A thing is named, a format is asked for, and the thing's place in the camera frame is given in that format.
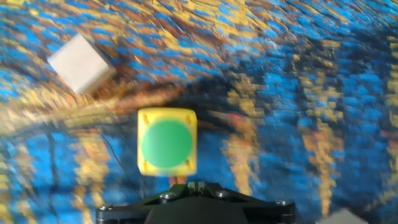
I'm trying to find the light wooden cube block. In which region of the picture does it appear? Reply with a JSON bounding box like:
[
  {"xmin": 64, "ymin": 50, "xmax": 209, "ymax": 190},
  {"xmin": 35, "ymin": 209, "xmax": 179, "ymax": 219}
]
[
  {"xmin": 315, "ymin": 207, "xmax": 369, "ymax": 224},
  {"xmin": 46, "ymin": 32, "xmax": 118, "ymax": 96}
]

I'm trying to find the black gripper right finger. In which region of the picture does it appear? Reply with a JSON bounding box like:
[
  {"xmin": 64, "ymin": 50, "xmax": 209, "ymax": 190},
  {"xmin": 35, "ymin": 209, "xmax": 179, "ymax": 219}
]
[{"xmin": 196, "ymin": 181, "xmax": 297, "ymax": 224}]

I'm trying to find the starry night print cloth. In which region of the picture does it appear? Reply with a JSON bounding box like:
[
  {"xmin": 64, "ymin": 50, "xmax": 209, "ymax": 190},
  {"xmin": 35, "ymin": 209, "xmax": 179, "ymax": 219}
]
[{"xmin": 0, "ymin": 0, "xmax": 398, "ymax": 224}]

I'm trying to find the yellow box green push button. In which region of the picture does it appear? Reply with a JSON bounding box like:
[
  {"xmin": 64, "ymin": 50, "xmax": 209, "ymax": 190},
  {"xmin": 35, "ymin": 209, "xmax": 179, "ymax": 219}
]
[{"xmin": 136, "ymin": 107, "xmax": 198, "ymax": 178}]

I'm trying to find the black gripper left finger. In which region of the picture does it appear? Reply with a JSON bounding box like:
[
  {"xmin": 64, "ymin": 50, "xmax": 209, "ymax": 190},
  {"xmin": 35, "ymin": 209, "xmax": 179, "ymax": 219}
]
[{"xmin": 95, "ymin": 181, "xmax": 198, "ymax": 224}]

